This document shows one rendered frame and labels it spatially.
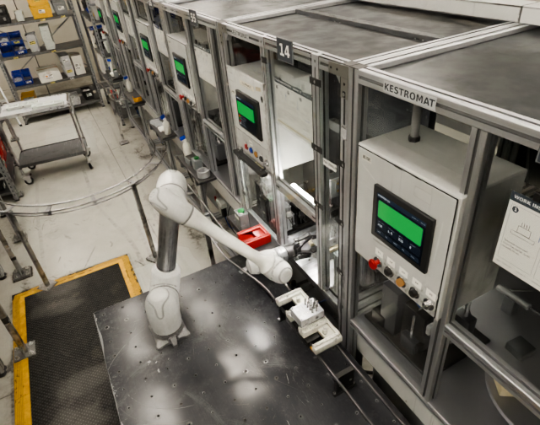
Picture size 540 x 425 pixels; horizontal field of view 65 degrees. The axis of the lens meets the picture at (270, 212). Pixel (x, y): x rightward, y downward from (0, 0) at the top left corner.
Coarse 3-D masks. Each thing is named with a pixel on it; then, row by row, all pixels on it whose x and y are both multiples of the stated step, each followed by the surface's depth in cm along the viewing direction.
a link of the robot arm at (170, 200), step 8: (168, 184) 189; (152, 192) 183; (160, 192) 181; (168, 192) 182; (176, 192) 186; (184, 192) 192; (152, 200) 181; (160, 200) 180; (168, 200) 181; (176, 200) 183; (184, 200) 187; (160, 208) 182; (168, 208) 182; (176, 208) 183; (184, 208) 184; (168, 216) 184; (176, 216) 184; (184, 216) 185
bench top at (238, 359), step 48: (192, 288) 250; (240, 288) 246; (144, 336) 223; (192, 336) 220; (240, 336) 218; (288, 336) 215; (144, 384) 199; (192, 384) 197; (240, 384) 195; (288, 384) 193
